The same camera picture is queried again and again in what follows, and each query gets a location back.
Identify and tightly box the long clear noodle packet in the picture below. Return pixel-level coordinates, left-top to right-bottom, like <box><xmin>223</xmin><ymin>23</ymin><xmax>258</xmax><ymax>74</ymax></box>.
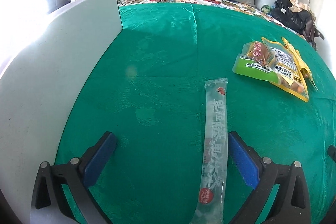
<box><xmin>190</xmin><ymin>78</ymin><xmax>228</xmax><ymax>223</ymax></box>

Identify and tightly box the small yellow snack pouch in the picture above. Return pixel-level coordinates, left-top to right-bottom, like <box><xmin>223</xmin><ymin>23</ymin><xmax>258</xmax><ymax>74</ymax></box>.
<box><xmin>282</xmin><ymin>37</ymin><xmax>318</xmax><ymax>91</ymax></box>

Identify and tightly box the black jacket pile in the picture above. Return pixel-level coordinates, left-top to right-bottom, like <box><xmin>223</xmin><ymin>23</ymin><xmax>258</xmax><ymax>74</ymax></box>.
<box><xmin>270</xmin><ymin>0</ymin><xmax>313</xmax><ymax>35</ymax></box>

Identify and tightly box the white cardboard box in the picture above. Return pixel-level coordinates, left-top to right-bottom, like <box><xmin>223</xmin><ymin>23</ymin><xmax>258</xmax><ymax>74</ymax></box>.
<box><xmin>1</xmin><ymin>0</ymin><xmax>122</xmax><ymax>223</ymax></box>

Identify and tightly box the brown chair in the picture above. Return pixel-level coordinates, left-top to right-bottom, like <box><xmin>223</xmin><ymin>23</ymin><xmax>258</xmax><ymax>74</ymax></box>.
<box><xmin>303</xmin><ymin>19</ymin><xmax>325</xmax><ymax>51</ymax></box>

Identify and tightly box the green satin tablecloth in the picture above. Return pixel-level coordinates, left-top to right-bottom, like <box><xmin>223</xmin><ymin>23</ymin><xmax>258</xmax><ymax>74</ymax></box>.
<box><xmin>56</xmin><ymin>3</ymin><xmax>335</xmax><ymax>223</ymax></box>

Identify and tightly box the beige cloth on pile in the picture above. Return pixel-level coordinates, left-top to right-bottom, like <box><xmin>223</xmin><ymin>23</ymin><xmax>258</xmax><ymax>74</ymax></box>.
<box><xmin>289</xmin><ymin>0</ymin><xmax>315</xmax><ymax>17</ymax></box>

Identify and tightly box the yellow rimmed peanut pouch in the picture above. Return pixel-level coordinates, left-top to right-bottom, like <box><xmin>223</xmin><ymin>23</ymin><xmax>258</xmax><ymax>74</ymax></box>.
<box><xmin>261</xmin><ymin>37</ymin><xmax>309</xmax><ymax>102</ymax></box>

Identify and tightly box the green label meat packet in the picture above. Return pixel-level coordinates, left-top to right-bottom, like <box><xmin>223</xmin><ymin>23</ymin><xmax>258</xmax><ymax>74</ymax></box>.
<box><xmin>232</xmin><ymin>41</ymin><xmax>280</xmax><ymax>84</ymax></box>

